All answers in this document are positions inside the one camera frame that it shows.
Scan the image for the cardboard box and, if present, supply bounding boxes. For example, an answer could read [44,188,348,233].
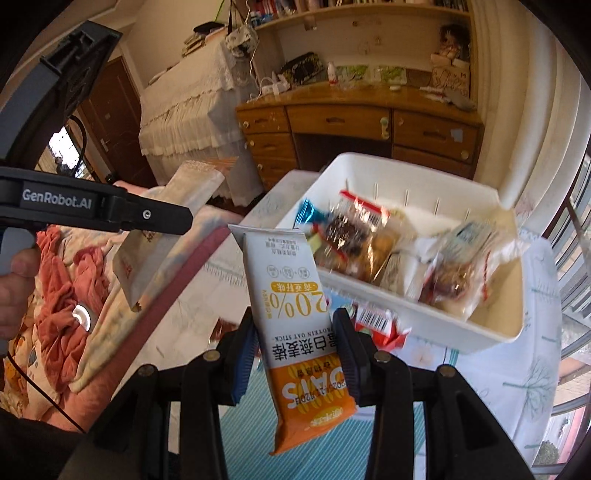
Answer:
[430,53,472,95]

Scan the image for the brown haired doll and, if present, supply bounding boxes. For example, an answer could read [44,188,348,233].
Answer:
[438,23,471,58]

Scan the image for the beige paper snack packet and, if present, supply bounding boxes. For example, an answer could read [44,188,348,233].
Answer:
[112,160,223,313]

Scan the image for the metal window grille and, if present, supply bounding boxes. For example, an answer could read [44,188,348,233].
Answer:
[540,152,591,467]

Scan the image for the dark brown foil candy packet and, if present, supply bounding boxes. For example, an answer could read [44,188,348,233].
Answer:
[322,215,372,261]

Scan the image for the black cable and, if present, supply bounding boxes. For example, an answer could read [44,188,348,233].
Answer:
[0,115,90,437]

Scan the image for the wooden desk with drawers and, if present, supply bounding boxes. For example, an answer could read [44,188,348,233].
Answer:
[235,85,485,195]

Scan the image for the patterned cloth bag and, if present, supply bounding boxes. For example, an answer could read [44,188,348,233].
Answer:
[225,22,259,55]

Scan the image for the green printed card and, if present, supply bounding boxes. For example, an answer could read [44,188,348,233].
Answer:
[339,65,371,85]
[375,66,408,87]

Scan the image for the pastel fleece blanket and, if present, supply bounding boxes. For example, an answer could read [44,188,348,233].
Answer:
[69,203,241,393]

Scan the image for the cream curtain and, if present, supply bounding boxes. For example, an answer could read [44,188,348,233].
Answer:
[471,0,591,241]

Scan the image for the orange white oat bar packet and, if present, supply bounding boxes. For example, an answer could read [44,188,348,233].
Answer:
[228,223,360,457]

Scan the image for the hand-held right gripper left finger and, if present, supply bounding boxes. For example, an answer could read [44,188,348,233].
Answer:
[88,318,259,480]

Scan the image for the wooden bookshelf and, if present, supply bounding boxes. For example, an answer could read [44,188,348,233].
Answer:
[252,0,476,93]

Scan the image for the row of books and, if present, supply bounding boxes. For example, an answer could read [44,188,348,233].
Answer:
[249,0,469,19]

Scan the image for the grey cloth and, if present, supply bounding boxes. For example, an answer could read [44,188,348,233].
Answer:
[444,90,477,112]

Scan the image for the dark patterned pouch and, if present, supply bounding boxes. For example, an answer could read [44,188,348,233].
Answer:
[278,52,325,87]

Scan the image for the white lace cover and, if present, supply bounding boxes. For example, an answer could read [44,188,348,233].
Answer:
[139,44,259,208]

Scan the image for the blue candy wrapper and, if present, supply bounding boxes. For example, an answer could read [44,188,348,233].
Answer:
[295,199,332,232]

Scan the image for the coral pink blanket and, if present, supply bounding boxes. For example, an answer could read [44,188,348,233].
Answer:
[34,228,109,393]

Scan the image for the person's left hand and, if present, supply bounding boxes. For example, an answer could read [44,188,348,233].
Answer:
[0,247,42,342]

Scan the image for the person's dark clothing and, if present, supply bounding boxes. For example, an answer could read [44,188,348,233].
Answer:
[0,406,93,480]

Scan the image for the white power strip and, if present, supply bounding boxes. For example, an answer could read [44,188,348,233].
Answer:
[260,76,291,96]

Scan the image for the blue label yellow puffs packet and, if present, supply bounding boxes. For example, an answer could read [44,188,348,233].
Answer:
[441,220,492,259]

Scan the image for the dark wooden door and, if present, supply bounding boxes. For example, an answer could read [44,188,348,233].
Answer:
[76,56,158,189]

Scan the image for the blue red biscuit packet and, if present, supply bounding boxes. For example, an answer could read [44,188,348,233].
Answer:
[352,302,413,350]

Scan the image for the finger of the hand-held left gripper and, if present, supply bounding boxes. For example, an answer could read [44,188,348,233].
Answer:
[111,185,193,234]

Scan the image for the white plastic bin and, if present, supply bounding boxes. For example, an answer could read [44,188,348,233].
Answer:
[274,152,528,355]

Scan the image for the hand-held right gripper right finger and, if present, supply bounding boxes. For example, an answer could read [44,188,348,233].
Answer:
[332,308,522,480]

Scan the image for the stack of books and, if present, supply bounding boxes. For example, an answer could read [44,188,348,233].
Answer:
[182,32,227,58]

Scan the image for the tree printed tablecloth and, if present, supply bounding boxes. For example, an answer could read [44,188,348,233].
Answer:
[152,168,564,467]

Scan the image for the white red printed snack packet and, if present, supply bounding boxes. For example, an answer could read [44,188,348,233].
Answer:
[418,251,498,311]

